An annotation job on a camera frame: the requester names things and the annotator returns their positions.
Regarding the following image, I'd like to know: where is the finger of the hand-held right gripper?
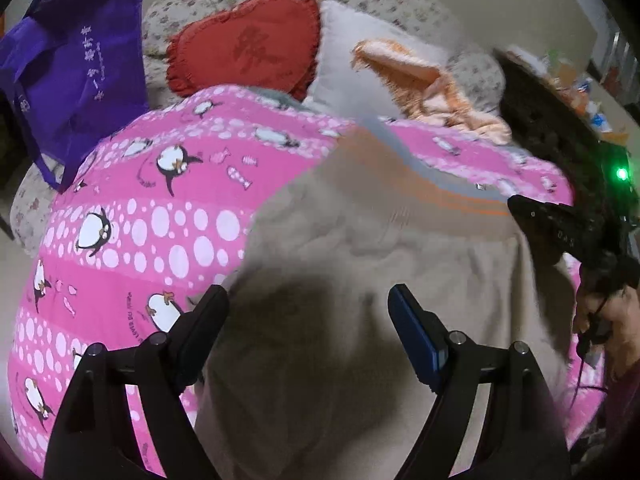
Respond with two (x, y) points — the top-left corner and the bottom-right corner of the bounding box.
(507, 195), (550, 243)

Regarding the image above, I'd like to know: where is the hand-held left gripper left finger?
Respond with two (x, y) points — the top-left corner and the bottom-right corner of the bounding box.
(42, 284), (231, 480)

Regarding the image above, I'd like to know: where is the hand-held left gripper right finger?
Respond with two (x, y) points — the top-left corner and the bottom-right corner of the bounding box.
(387, 283), (571, 480)

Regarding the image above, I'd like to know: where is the beige sweater with stripes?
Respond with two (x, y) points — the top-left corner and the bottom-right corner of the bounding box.
(192, 120), (581, 480)

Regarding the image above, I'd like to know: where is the person's right forearm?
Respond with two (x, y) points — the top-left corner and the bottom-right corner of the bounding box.
(602, 355), (640, 443)

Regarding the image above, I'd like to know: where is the person's right hand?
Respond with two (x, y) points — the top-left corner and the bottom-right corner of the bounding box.
(572, 270), (640, 363)

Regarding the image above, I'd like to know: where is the pink penguin print blanket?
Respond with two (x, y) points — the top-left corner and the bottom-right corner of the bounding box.
(10, 85), (608, 480)

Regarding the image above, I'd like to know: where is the orange cloth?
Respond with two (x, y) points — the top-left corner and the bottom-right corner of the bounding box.
(350, 40), (513, 146)

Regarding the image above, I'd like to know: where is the metal ladder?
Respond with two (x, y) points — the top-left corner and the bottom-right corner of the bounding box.
(595, 15), (640, 93)

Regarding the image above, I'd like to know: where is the white pillow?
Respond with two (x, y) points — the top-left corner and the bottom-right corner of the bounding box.
(302, 0), (451, 116)

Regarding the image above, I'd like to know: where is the red heart-shaped pillow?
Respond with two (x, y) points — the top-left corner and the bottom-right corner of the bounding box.
(165, 0), (321, 101)

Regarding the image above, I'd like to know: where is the purple tote bag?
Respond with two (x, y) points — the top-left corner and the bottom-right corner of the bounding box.
(0, 0), (151, 193)

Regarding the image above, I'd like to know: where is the black cable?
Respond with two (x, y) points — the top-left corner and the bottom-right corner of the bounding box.
(570, 310), (611, 411)

